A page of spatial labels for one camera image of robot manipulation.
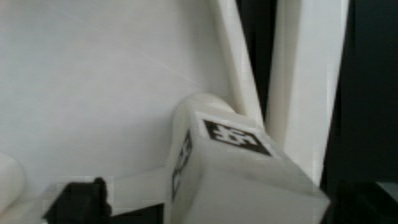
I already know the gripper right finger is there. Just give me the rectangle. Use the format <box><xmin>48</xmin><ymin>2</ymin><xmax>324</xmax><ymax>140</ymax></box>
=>
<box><xmin>340</xmin><ymin>182</ymin><xmax>398</xmax><ymax>224</ymax></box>

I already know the white square table top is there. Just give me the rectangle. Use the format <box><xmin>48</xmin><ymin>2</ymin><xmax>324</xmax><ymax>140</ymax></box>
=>
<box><xmin>0</xmin><ymin>0</ymin><xmax>267</xmax><ymax>224</ymax></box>

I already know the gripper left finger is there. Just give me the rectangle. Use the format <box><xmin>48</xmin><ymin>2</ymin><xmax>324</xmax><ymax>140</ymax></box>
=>
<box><xmin>43</xmin><ymin>178</ymin><xmax>112</xmax><ymax>224</ymax></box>

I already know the white U-shaped obstacle fence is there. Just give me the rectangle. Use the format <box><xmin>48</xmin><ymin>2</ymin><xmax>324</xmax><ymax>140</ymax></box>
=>
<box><xmin>267</xmin><ymin>0</ymin><xmax>350</xmax><ymax>181</ymax></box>

